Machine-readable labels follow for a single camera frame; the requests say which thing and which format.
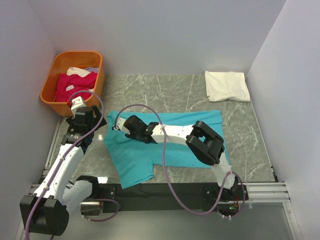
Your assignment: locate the teal t-shirt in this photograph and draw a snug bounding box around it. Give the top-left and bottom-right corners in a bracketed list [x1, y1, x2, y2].
[104, 110, 224, 189]

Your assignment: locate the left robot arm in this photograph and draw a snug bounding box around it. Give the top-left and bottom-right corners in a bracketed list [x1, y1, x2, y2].
[19, 105, 107, 240]

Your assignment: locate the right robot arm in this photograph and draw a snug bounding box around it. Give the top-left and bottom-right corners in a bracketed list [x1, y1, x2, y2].
[116, 115, 246, 202]

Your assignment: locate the red t-shirt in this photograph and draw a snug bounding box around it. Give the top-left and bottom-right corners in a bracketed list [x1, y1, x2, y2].
[55, 72, 98, 102]

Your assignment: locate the white shirt in basket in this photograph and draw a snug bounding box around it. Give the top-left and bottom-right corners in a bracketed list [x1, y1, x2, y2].
[66, 67, 91, 78]

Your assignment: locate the lavender shirt in basket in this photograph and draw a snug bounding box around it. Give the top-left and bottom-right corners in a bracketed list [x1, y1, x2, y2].
[85, 67, 99, 73]

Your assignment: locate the orange plastic basket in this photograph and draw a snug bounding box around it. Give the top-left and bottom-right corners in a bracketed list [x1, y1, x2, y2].
[40, 51, 105, 117]

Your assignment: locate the black base beam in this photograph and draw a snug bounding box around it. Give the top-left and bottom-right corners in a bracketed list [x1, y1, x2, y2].
[99, 182, 251, 214]

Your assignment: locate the folded white t-shirt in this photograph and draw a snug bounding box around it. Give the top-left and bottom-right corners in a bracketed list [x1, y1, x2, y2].
[204, 71, 251, 102]

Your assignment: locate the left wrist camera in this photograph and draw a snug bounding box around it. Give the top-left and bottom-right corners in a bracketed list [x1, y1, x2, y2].
[69, 96, 86, 115]

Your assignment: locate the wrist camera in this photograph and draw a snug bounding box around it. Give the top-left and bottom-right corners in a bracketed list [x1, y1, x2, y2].
[113, 117, 130, 134]
[69, 96, 86, 115]

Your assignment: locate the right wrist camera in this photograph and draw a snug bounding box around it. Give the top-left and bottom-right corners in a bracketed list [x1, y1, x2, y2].
[113, 117, 130, 134]

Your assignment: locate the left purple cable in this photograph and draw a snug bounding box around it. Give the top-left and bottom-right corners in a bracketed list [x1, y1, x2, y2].
[23, 90, 104, 240]

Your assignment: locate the purple cable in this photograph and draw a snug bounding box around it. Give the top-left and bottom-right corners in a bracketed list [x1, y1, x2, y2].
[113, 104, 247, 221]
[23, 90, 104, 240]

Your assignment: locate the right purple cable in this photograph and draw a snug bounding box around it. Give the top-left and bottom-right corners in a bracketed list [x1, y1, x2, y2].
[113, 104, 247, 221]

